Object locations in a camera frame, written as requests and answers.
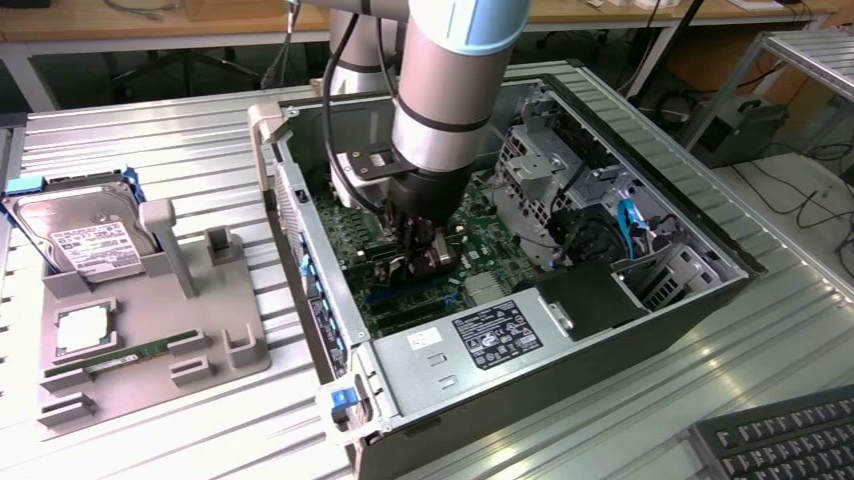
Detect green motherboard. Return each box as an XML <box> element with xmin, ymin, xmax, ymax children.
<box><xmin>311</xmin><ymin>167</ymin><xmax>556</xmax><ymax>342</ymax></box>

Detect black open PC case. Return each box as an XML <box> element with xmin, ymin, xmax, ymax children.
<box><xmin>269</xmin><ymin>72</ymin><xmax>769</xmax><ymax>480</ymax></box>

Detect black expansion slot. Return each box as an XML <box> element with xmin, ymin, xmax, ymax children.
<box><xmin>370</xmin><ymin>298</ymin><xmax>446</xmax><ymax>320</ymax></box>
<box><xmin>375</xmin><ymin>309</ymin><xmax>450</xmax><ymax>332</ymax></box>

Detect black box with handle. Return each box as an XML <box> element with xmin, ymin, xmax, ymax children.
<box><xmin>684</xmin><ymin>97</ymin><xmax>793</xmax><ymax>169</ymax></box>

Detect aluminium frame table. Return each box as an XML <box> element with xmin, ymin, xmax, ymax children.
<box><xmin>676</xmin><ymin>29</ymin><xmax>854</xmax><ymax>157</ymax></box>

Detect blue SATA wire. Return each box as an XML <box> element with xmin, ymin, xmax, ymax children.
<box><xmin>615</xmin><ymin>198</ymin><xmax>652</xmax><ymax>262</ymax></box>

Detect silver CPU chip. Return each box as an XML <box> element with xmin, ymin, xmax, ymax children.
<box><xmin>53</xmin><ymin>307</ymin><xmax>113</xmax><ymax>352</ymax></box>

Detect silver hard disk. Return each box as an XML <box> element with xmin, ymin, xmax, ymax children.
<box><xmin>1</xmin><ymin>172</ymin><xmax>159</xmax><ymax>286</ymax></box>

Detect black wire bundle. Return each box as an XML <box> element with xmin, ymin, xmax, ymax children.
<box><xmin>551</xmin><ymin>208</ymin><xmax>630</xmax><ymax>267</ymax></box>

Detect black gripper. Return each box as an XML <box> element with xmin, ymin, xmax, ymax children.
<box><xmin>384</xmin><ymin>166</ymin><xmax>472</xmax><ymax>237</ymax></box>

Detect green RAM stick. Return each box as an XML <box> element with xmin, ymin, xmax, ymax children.
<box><xmin>43</xmin><ymin>332</ymin><xmax>201</xmax><ymax>379</ymax></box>

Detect wooden desk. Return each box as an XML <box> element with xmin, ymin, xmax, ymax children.
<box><xmin>0</xmin><ymin>0</ymin><xmax>332</xmax><ymax>114</ymax></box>
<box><xmin>523</xmin><ymin>0</ymin><xmax>839</xmax><ymax>99</ymax></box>

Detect beige corner clamp blue latch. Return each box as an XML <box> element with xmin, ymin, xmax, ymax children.
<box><xmin>312</xmin><ymin>380</ymin><xmax>376</xmax><ymax>447</ymax></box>

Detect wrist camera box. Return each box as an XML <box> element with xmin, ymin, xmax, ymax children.
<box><xmin>330</xmin><ymin>148</ymin><xmax>411</xmax><ymax>209</ymax></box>

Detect grey parts rack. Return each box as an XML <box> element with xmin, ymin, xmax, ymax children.
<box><xmin>36</xmin><ymin>197</ymin><xmax>275</xmax><ymax>441</ymax></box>

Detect coiled black cable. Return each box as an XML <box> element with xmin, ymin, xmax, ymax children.
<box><xmin>655</xmin><ymin>88</ymin><xmax>696</xmax><ymax>125</ymax></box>

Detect silver chipset heat sink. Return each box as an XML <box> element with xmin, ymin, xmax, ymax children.
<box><xmin>464</xmin><ymin>274</ymin><xmax>510</xmax><ymax>307</ymax></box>

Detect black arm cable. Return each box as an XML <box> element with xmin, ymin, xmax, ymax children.
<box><xmin>320</xmin><ymin>12</ymin><xmax>403</xmax><ymax>217</ymax></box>

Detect black keyboard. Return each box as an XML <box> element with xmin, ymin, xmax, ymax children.
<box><xmin>686</xmin><ymin>383</ymin><xmax>854</xmax><ymax>480</ymax></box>

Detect silver power supply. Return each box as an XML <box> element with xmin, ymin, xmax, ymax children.
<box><xmin>370</xmin><ymin>287</ymin><xmax>583</xmax><ymax>419</ymax></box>

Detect silver disk bay cage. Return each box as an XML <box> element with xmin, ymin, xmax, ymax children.
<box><xmin>496</xmin><ymin>82</ymin><xmax>643</xmax><ymax>262</ymax></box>

